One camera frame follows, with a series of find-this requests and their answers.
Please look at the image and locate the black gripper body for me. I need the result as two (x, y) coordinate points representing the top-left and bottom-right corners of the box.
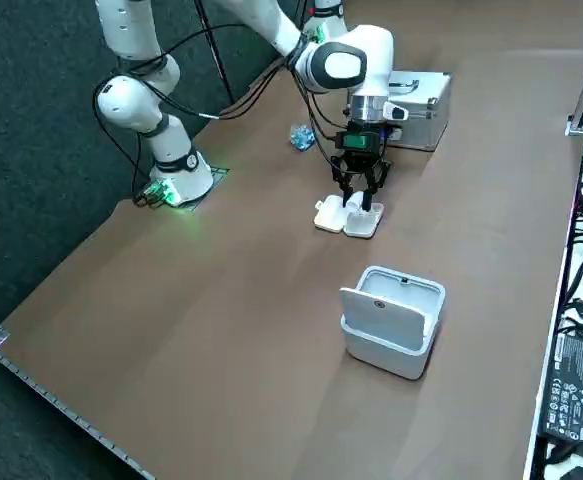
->
(334, 119), (390, 159)

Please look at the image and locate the white open pill box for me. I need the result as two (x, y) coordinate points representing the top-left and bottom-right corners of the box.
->
(313, 194), (386, 240)

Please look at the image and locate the silver aluminium medicine case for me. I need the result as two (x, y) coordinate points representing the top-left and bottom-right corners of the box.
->
(383, 69), (453, 152)

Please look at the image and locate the blue white capsule packet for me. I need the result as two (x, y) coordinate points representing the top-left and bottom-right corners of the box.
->
(289, 122), (317, 151)

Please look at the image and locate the white bin with open lid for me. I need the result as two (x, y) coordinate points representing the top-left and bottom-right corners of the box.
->
(339, 264), (446, 380)

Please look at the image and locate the black labelled power adapter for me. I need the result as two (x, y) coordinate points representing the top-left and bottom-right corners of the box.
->
(538, 332), (583, 446)

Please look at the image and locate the aluminium table edge rail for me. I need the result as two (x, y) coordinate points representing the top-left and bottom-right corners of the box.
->
(0, 319), (155, 480)

